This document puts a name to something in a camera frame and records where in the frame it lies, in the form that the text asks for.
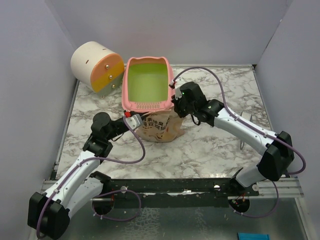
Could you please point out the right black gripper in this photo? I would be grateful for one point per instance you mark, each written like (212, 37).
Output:
(181, 113)

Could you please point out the beige cat litter bag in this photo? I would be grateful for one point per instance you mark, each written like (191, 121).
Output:
(161, 126)

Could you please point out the clear plastic litter scoop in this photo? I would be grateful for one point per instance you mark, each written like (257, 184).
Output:
(247, 116)

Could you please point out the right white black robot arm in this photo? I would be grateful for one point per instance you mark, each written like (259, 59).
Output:
(275, 148)

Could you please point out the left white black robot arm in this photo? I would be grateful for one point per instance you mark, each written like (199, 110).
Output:
(50, 212)

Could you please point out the pink green litter box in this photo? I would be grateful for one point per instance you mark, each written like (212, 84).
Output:
(145, 85)

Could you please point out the cream orange cylindrical container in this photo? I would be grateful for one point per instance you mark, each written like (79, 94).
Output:
(98, 67)

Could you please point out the blue object at bottom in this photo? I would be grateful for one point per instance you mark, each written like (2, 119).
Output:
(252, 236)

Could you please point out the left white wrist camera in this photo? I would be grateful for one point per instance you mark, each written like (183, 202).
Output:
(133, 122)

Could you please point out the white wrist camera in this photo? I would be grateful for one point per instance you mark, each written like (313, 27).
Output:
(175, 88)
(133, 122)

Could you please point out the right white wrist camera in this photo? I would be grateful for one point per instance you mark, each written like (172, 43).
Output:
(175, 88)

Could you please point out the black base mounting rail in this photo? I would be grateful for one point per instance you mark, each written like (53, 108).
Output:
(170, 192)

